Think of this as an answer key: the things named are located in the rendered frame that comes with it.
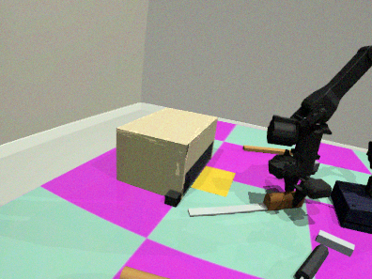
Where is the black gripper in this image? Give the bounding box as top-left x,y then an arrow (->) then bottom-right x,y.
284,146 -> 332,206

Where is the brown cylinder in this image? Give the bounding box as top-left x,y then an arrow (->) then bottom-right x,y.
188,191 -> 305,217

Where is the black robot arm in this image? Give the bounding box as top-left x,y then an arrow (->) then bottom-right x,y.
267,45 -> 372,179

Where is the beige low cabinet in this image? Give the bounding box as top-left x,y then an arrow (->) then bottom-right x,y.
116,107 -> 236,207

